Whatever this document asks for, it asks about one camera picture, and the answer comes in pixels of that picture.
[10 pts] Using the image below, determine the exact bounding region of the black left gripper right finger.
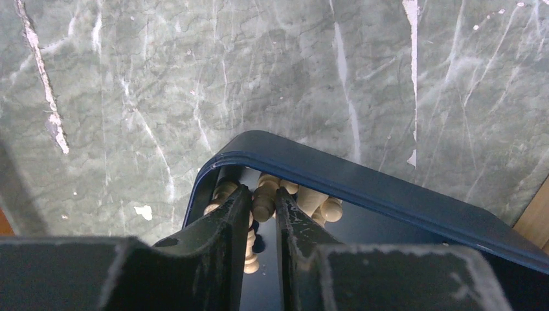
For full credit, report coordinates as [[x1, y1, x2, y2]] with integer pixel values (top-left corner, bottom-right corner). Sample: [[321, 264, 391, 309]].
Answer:
[[276, 188, 511, 310]]

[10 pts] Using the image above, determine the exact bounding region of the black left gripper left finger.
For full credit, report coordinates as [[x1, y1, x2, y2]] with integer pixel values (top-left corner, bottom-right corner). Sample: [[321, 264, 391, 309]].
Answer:
[[1, 185, 251, 310]]

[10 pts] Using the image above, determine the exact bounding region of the wooden chessboard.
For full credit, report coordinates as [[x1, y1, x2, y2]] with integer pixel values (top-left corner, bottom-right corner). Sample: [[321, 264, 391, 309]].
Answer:
[[513, 178, 548, 254]]

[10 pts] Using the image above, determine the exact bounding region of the dark blue tray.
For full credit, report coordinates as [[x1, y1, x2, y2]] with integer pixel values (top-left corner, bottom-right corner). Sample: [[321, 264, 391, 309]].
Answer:
[[184, 130, 548, 310]]

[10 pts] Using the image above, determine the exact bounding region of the pile of light chess pieces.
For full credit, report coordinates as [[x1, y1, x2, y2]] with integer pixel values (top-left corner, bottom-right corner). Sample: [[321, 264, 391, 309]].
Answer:
[[203, 172, 344, 275]]

